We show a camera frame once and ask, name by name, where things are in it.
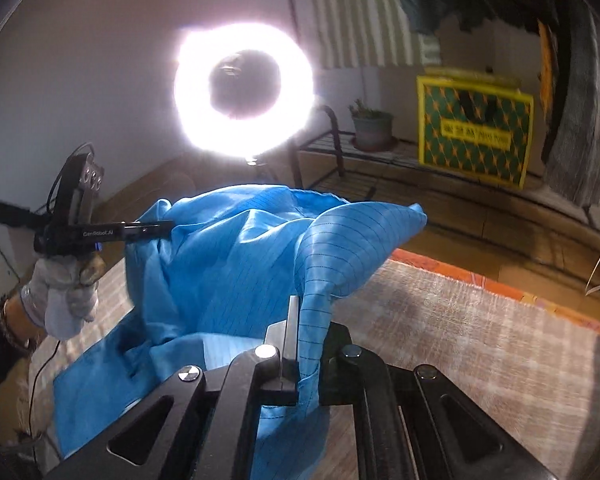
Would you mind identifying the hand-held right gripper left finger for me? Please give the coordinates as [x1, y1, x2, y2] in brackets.
[42, 296, 301, 480]

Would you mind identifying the yellow scarf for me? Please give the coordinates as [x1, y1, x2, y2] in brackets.
[536, 20, 555, 111]

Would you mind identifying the black metal clothes rack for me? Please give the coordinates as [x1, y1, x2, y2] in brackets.
[280, 0, 600, 226]

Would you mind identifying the person's left forearm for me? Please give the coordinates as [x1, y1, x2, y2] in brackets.
[0, 287, 48, 406]

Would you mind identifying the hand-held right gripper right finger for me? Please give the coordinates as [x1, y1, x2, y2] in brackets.
[320, 322, 560, 480]

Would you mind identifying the ring light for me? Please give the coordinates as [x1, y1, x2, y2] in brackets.
[174, 22, 315, 166]

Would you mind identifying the orange patterned sheet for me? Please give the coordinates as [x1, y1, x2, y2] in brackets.
[389, 248, 600, 341]

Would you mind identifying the plaid blanket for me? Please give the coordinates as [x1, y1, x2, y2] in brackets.
[27, 255, 600, 480]

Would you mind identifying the green striped wall hanging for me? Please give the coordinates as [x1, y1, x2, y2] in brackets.
[300, 0, 425, 68]

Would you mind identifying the person's left hand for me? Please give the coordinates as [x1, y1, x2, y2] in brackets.
[20, 252, 101, 341]

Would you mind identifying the potted plant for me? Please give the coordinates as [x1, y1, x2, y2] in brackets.
[349, 99, 395, 152]

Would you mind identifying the black cable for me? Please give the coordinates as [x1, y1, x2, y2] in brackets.
[27, 337, 63, 441]

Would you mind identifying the light blue work coat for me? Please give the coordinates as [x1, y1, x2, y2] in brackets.
[52, 184, 428, 480]

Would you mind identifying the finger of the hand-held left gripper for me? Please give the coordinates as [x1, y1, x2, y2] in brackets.
[124, 219, 175, 241]

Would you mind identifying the grey plaid coat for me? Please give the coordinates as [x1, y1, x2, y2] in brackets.
[542, 0, 600, 208]

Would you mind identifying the yellow green patterned box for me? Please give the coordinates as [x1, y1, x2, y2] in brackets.
[416, 67, 534, 189]

